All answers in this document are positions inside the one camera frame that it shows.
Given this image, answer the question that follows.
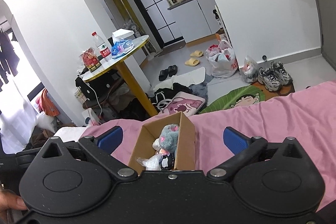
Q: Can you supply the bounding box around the black lace heart pouch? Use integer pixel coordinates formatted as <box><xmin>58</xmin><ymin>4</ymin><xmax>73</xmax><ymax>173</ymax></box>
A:
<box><xmin>160</xmin><ymin>153</ymin><xmax>175</xmax><ymax>170</ymax></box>

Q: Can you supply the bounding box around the person's left hand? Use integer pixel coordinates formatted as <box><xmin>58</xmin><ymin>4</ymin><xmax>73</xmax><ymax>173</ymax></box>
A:
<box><xmin>0</xmin><ymin>190</ymin><xmax>27</xmax><ymax>222</ymax></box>

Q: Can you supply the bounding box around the green leaf cartoon rug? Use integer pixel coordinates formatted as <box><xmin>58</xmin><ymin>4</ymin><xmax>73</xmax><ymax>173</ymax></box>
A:
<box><xmin>200</xmin><ymin>85</ymin><xmax>266</xmax><ymax>114</ymax></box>

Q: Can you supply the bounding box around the cardboard box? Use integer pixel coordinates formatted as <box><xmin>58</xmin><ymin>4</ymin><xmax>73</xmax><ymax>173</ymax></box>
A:
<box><xmin>128</xmin><ymin>112</ymin><xmax>195</xmax><ymax>173</ymax></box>

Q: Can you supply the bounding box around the black polka dot bag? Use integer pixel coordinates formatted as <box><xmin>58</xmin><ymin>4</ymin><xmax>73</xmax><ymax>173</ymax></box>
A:
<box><xmin>75</xmin><ymin>69</ymin><xmax>124</xmax><ymax>100</ymax></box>

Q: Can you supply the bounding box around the grey plush mouse toy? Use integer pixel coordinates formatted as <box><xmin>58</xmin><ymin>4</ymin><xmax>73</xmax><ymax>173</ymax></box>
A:
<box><xmin>159</xmin><ymin>124</ymin><xmax>179</xmax><ymax>153</ymax></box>

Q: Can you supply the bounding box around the pink bear tote bag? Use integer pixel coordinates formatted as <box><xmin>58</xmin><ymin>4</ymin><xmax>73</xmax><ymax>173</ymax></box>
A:
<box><xmin>161</xmin><ymin>92</ymin><xmax>206</xmax><ymax>117</ymax></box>

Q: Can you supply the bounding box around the grey cloth on floor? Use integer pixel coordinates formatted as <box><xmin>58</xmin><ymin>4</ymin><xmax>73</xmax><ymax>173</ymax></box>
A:
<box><xmin>189</xmin><ymin>74</ymin><xmax>214</xmax><ymax>105</ymax></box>

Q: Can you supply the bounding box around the black clothes pile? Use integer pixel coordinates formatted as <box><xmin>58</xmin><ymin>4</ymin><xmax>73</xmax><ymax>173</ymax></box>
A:
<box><xmin>149</xmin><ymin>83</ymin><xmax>192</xmax><ymax>112</ymax></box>

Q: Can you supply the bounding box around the orange cloth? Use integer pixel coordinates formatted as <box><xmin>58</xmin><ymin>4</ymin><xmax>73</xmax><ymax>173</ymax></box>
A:
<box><xmin>35</xmin><ymin>88</ymin><xmax>60</xmax><ymax>117</ymax></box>

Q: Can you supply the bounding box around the grey sneaker left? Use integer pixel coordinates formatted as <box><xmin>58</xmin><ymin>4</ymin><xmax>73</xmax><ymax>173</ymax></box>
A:
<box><xmin>257</xmin><ymin>68</ymin><xmax>282</xmax><ymax>92</ymax></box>

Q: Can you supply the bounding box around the grey sneaker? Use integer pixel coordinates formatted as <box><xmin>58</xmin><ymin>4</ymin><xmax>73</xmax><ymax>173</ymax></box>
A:
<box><xmin>270</xmin><ymin>62</ymin><xmax>293</xmax><ymax>86</ymax></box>
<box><xmin>257</xmin><ymin>68</ymin><xmax>282</xmax><ymax>92</ymax></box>

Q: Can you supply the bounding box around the small clear plastic bag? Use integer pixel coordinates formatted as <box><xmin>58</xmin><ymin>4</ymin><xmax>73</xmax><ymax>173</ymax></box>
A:
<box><xmin>240</xmin><ymin>56</ymin><xmax>259</xmax><ymax>84</ymax></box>

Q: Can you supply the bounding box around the white floor mat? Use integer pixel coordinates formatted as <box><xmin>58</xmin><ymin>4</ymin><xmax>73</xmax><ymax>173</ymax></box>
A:
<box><xmin>153</xmin><ymin>67</ymin><xmax>206</xmax><ymax>92</ymax></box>

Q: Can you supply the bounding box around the pink bed blanket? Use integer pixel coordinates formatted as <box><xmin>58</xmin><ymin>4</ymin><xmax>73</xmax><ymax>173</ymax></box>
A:
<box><xmin>84</xmin><ymin>81</ymin><xmax>335</xmax><ymax>207</ymax></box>

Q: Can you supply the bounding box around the red snack bag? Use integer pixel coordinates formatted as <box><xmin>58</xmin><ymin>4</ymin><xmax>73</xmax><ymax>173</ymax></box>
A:
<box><xmin>80</xmin><ymin>47</ymin><xmax>101</xmax><ymax>72</ymax></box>

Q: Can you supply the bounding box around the grey sneaker right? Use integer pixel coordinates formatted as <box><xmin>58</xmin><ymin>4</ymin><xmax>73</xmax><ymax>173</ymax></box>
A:
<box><xmin>270</xmin><ymin>62</ymin><xmax>293</xmax><ymax>86</ymax></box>

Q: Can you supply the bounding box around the large white plastic bag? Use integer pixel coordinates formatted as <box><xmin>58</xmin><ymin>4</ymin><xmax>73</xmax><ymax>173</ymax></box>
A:
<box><xmin>205</xmin><ymin>39</ymin><xmax>238</xmax><ymax>79</ymax></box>

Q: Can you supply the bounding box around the left black slipper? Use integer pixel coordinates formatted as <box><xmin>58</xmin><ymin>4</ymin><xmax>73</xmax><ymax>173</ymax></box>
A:
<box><xmin>158</xmin><ymin>69</ymin><xmax>169</xmax><ymax>81</ymax></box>

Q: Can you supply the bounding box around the black slipper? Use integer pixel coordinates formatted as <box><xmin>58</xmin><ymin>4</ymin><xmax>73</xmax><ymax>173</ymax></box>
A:
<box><xmin>168</xmin><ymin>65</ymin><xmax>178</xmax><ymax>77</ymax></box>
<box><xmin>158</xmin><ymin>69</ymin><xmax>169</xmax><ymax>81</ymax></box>

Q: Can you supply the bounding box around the clear water bottle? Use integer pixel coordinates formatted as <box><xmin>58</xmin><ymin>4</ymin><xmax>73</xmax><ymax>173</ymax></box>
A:
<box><xmin>92</xmin><ymin>32</ymin><xmax>112</xmax><ymax>61</ymax></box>

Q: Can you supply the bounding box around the left yellow slipper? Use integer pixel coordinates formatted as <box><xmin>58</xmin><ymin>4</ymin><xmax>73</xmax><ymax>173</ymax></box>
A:
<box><xmin>185</xmin><ymin>57</ymin><xmax>200</xmax><ymax>67</ymax></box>

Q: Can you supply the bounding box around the yellow slipper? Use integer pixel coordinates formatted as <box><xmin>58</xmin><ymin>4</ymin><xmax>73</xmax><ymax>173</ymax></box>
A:
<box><xmin>190</xmin><ymin>50</ymin><xmax>204</xmax><ymax>58</ymax></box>
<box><xmin>185</xmin><ymin>57</ymin><xmax>200</xmax><ymax>67</ymax></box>

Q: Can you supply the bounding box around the right black slipper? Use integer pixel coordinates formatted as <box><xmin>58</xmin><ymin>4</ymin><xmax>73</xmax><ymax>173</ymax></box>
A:
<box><xmin>168</xmin><ymin>65</ymin><xmax>178</xmax><ymax>77</ymax></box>

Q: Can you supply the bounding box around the right yellow slipper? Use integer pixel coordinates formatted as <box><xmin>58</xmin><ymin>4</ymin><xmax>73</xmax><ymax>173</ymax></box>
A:
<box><xmin>190</xmin><ymin>50</ymin><xmax>204</xmax><ymax>58</ymax></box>

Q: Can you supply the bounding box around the blue tissue pack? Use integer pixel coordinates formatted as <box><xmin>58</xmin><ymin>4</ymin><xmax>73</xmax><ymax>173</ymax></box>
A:
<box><xmin>111</xmin><ymin>28</ymin><xmax>134</xmax><ymax>59</ymax></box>

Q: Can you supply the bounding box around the black spray bottle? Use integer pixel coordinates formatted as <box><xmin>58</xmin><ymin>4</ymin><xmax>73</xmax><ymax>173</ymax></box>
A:
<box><xmin>213</xmin><ymin>10</ymin><xmax>221</xmax><ymax>23</ymax></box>

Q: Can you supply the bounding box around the white kitchen cabinet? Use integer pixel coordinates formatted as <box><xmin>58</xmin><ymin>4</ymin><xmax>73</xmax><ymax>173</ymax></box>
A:
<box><xmin>168</xmin><ymin>0</ymin><xmax>220</xmax><ymax>43</ymax></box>

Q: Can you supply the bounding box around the white charging cable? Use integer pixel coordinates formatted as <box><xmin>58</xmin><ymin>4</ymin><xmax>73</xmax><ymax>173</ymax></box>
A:
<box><xmin>77</xmin><ymin>71</ymin><xmax>104</xmax><ymax>125</ymax></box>

